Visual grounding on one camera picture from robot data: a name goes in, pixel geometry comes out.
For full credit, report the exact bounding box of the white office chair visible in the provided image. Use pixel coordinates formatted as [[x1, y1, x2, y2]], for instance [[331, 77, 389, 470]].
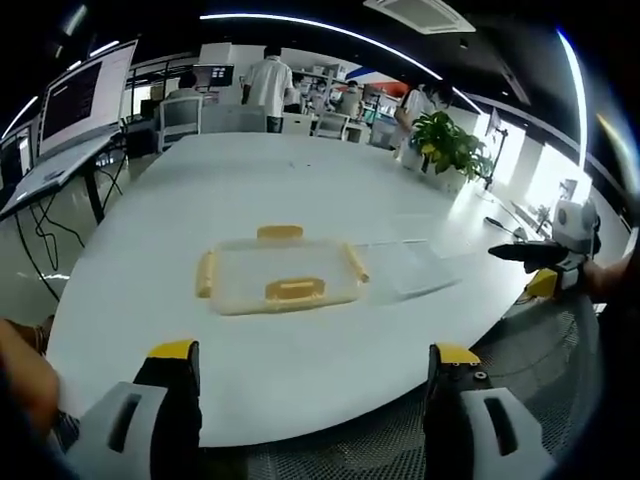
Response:
[[313, 111, 352, 141], [158, 95, 204, 152]]

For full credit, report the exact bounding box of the black cable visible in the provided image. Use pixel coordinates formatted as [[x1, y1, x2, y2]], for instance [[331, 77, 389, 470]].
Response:
[[13, 164, 124, 302]]

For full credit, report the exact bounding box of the black table microphone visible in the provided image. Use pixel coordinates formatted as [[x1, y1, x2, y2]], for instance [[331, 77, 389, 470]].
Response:
[[483, 215, 527, 239]]

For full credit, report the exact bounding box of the small computer monitor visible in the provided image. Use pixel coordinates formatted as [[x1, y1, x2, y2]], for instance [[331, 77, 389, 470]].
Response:
[[192, 64, 236, 94]]

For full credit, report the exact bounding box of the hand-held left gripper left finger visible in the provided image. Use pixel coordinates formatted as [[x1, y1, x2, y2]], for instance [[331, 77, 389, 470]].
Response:
[[64, 340, 204, 480]]

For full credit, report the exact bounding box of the long ceiling light strip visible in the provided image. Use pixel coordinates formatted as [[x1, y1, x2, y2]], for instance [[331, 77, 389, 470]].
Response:
[[199, 13, 445, 82], [556, 27, 590, 167]]

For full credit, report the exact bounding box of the green potted plant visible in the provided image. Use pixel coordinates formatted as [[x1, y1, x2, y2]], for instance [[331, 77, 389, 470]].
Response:
[[401, 110, 495, 182]]

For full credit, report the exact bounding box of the large display screen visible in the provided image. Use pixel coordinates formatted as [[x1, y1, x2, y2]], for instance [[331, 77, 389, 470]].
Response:
[[37, 39, 140, 157]]

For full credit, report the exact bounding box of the clear plastic lid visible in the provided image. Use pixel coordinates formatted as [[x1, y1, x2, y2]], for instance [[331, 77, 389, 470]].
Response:
[[355, 238, 462, 302]]

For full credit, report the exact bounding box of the grey side desk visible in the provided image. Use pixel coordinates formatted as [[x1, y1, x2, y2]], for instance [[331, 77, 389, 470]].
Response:
[[0, 130, 126, 224]]

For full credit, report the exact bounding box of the clear container with yellow plastic buckle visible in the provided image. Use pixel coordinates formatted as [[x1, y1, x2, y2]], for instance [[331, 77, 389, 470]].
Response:
[[193, 224, 372, 317]]

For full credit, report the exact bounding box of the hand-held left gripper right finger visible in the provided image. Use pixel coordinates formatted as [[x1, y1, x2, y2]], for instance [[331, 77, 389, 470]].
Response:
[[423, 342, 559, 480]]

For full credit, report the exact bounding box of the ceiling air conditioner vent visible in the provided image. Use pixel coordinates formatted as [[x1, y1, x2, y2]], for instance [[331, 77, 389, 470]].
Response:
[[363, 0, 477, 36]]

